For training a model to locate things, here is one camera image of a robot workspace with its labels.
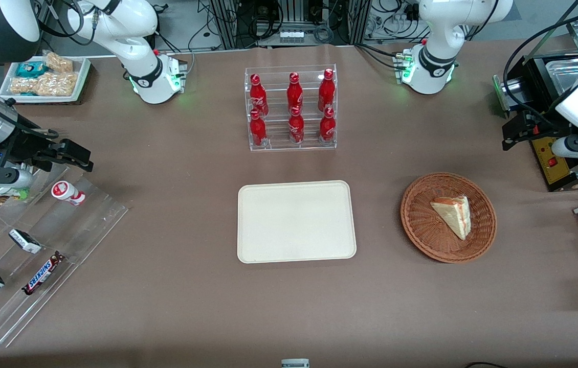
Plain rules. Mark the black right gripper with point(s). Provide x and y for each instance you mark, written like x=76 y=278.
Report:
x=24 y=142

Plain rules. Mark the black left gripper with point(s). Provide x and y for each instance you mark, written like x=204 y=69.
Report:
x=538 y=125

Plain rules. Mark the triangular sandwich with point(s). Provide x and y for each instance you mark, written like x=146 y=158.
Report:
x=455 y=214

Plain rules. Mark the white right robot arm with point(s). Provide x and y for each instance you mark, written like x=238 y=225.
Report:
x=135 y=20

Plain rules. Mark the black sandwich press machine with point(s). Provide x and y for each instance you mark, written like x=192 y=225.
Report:
x=555 y=168

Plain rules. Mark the white snack tray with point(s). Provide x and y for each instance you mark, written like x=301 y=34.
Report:
x=80 y=76

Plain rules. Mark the brown woven basket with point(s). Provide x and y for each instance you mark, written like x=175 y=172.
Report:
x=424 y=225

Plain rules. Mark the cream plastic tray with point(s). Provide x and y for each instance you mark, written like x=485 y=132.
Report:
x=294 y=222

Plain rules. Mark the white red yogurt bottle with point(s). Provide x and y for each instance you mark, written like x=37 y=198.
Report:
x=66 y=192

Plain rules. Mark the clear acrylic stepped display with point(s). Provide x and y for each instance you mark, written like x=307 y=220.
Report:
x=84 y=225

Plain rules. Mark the large rice cracker pack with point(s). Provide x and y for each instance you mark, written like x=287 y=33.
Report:
x=51 y=84

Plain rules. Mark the small rice cracker pack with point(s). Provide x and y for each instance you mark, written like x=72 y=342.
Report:
x=59 y=62

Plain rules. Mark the teal snack packet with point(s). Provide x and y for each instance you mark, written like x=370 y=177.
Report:
x=30 y=69

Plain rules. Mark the snickers chocolate bar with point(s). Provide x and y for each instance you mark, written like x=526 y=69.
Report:
x=42 y=273

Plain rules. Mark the red cola bottle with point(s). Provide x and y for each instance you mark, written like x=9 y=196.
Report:
x=294 y=94
x=257 y=97
x=257 y=130
x=327 y=127
x=296 y=128
x=326 y=92

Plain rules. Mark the clear acrylic bottle rack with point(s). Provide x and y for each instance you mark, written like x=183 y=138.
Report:
x=279 y=143

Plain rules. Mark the white power strip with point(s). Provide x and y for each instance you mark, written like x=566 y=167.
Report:
x=292 y=37

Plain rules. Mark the white labelled device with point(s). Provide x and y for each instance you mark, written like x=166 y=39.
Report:
x=295 y=363

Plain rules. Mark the aluminium frame rack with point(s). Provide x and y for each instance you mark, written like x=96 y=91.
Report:
x=232 y=23

